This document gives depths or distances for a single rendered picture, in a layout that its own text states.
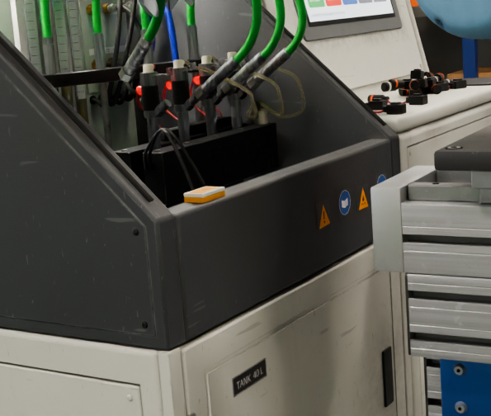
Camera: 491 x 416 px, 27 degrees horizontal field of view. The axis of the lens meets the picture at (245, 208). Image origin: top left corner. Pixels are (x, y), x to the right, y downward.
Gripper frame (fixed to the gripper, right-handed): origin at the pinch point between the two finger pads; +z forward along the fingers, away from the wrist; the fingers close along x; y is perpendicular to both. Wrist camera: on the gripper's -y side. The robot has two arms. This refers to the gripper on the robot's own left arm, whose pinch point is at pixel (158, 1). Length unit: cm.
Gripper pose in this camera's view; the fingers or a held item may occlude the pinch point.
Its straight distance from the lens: 143.2
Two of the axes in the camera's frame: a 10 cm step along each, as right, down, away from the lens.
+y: 4.6, 7.5, -4.8
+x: 8.8, -3.6, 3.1
